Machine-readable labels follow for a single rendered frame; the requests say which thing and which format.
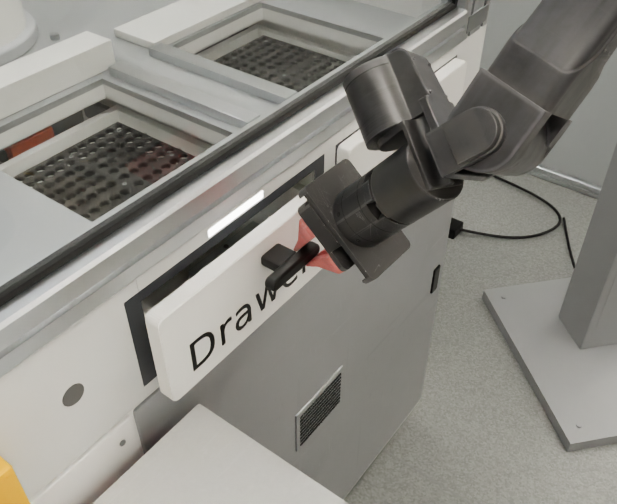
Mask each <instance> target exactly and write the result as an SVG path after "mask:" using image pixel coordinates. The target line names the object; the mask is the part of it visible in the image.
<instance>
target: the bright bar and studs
mask: <svg viewBox="0 0 617 504"><path fill-rule="evenodd" d="M259 225H260V224H258V223H256V222H254V221H252V222H251V223H250V224H248V225H247V226H246V227H244V228H243V229H242V230H240V231H239V232H238V233H236V234H235V235H234V236H233V237H231V238H230V239H229V240H227V241H226V242H225V243H223V244H222V245H221V246H219V247H218V248H217V249H216V250H214V251H213V252H212V253H210V254H209V255H208V256H206V257H205V258H204V259H202V260H201V261H200V262H199V263H197V264H196V265H195V266H193V267H192V268H191V269H189V270H188V275H189V279H191V278H192V277H193V276H194V275H196V274H197V273H198V272H200V271H201V270H202V269H203V268H205V267H206V266H207V265H209V264H210V263H211V262H212V261H214V260H215V259H216V258H218V257H219V256H220V255H221V254H223V253H224V252H225V251H227V250H228V249H229V248H230V247H232V246H233V245H234V244H236V243H237V242H238V241H239V240H241V239H242V238H243V237H245V236H246V235H247V234H248V233H250V232H251V231H252V230H254V229H255V228H256V227H258V226H259Z"/></svg>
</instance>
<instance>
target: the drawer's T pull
mask: <svg viewBox="0 0 617 504"><path fill-rule="evenodd" d="M319 251H320V246H319V245H318V244H317V243H315V242H313V241H309V242H308V243H307V244H306V245H304V246H303V247H302V248H301V249H300V250H298V251H297V252H295V251H294V250H292V249H289V248H287V247H285V246H283V245H281V244H279V243H278V244H276V245H275V246H273V247H272V248H271V249H270V250H268V251H267V252H266V253H265V254H264V255H262V257H261V264H262V265H263V266H265V267H267V268H269V269H271V270H272V271H274V272H273V273H272V274H270V275H269V276H268V277H267V278H266V280H265V287H266V288H268V289H269V290H271V291H277V290H278V289H279V288H280V287H282V286H283V285H284V284H285V283H286V282H287V281H288V280H289V279H291V278H292V277H293V276H294V275H295V274H296V273H297V272H298V271H300V270H301V269H302V268H303V267H304V266H305V265H306V264H308V263H309V262H310V261H311V260H312V259H313V258H314V257H315V256H317V254H318V253H319Z"/></svg>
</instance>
